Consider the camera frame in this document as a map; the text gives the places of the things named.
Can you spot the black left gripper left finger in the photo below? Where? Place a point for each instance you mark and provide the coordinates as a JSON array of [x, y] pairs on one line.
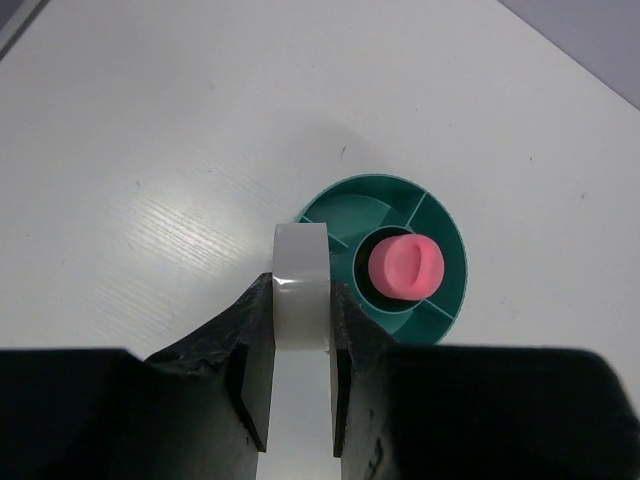
[[197, 409]]

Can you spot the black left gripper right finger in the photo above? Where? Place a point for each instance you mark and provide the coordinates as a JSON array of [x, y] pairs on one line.
[[410, 411]]

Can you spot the pink capped crayon tube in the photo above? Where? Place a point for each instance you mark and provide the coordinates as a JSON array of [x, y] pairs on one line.
[[408, 267]]

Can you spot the clear tape roll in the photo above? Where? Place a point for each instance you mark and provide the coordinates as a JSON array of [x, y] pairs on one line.
[[301, 287]]

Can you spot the teal round desk organizer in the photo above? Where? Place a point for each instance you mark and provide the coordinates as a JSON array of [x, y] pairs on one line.
[[363, 210]]

